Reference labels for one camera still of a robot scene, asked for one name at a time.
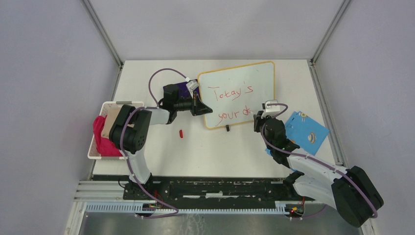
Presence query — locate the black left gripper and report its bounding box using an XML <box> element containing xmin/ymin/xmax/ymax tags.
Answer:
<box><xmin>174</xmin><ymin>92</ymin><xmax>212</xmax><ymax>117</ymax></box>

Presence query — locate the yellow framed whiteboard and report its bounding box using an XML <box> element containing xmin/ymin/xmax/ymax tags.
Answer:
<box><xmin>197</xmin><ymin>61</ymin><xmax>276</xmax><ymax>129</ymax></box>

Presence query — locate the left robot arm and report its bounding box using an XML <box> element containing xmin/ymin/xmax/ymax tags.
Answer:
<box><xmin>109</xmin><ymin>84</ymin><xmax>213</xmax><ymax>200</ymax></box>

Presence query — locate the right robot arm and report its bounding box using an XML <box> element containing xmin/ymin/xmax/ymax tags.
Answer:
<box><xmin>253</xmin><ymin>111</ymin><xmax>384</xmax><ymax>228</ymax></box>

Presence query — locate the blue patterned cloth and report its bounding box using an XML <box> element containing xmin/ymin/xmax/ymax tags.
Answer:
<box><xmin>260</xmin><ymin>111</ymin><xmax>329</xmax><ymax>164</ymax></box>

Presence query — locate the beige cloth in basket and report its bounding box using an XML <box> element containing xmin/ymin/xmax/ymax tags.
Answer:
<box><xmin>101</xmin><ymin>107</ymin><xmax>121</xmax><ymax>139</ymax></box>

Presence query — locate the pink cloth in basket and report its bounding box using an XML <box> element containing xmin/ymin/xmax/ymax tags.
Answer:
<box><xmin>92</xmin><ymin>116</ymin><xmax>122</xmax><ymax>157</ymax></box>

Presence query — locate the white plastic basket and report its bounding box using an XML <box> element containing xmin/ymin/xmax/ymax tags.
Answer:
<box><xmin>87</xmin><ymin>101</ymin><xmax>144</xmax><ymax>160</ymax></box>

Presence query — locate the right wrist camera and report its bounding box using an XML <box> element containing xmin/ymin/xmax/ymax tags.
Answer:
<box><xmin>261</xmin><ymin>100</ymin><xmax>281</xmax><ymax>118</ymax></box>

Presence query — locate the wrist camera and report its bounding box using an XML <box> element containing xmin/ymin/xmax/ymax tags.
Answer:
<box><xmin>185</xmin><ymin>77</ymin><xmax>199</xmax><ymax>96</ymax></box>
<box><xmin>261</xmin><ymin>100</ymin><xmax>281</xmax><ymax>118</ymax></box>

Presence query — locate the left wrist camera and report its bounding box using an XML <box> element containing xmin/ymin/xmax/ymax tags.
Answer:
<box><xmin>185</xmin><ymin>77</ymin><xmax>199</xmax><ymax>96</ymax></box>

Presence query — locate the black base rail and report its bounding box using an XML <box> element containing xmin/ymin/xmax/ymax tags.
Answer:
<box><xmin>123</xmin><ymin>176</ymin><xmax>304</xmax><ymax>210</ymax></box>

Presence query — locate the white cable comb strip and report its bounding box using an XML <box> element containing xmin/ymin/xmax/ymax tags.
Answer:
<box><xmin>85</xmin><ymin>202</ymin><xmax>289</xmax><ymax>215</ymax></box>

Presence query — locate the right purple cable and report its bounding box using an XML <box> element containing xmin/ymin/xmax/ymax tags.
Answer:
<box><xmin>260</xmin><ymin>103</ymin><xmax>379</xmax><ymax>221</ymax></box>

